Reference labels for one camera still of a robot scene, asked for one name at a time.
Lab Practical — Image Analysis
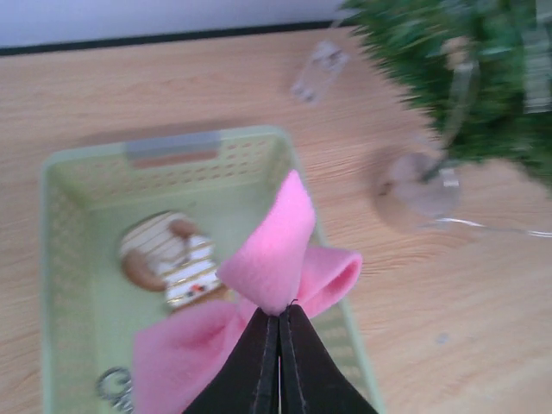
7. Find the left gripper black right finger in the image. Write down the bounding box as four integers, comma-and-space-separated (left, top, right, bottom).
279, 304, 376, 414

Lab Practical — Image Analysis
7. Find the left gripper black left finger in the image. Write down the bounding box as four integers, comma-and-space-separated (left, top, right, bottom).
184, 309, 279, 414

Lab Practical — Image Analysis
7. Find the pink felt bow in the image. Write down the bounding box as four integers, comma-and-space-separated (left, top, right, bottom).
131, 170, 362, 413

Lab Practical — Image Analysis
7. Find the light green plastic basket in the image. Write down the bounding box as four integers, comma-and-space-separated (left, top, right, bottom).
41, 126, 383, 413

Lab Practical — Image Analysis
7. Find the small green christmas tree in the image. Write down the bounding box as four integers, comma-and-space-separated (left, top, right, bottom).
342, 1, 551, 228

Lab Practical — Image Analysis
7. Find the fairy light string wire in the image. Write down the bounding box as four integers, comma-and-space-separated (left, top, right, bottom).
409, 0, 552, 241

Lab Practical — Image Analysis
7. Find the clear light battery box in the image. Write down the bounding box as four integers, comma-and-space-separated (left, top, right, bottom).
291, 41, 350, 104

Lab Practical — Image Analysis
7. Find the black enclosure frame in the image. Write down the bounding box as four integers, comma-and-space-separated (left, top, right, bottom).
1, 21, 329, 57

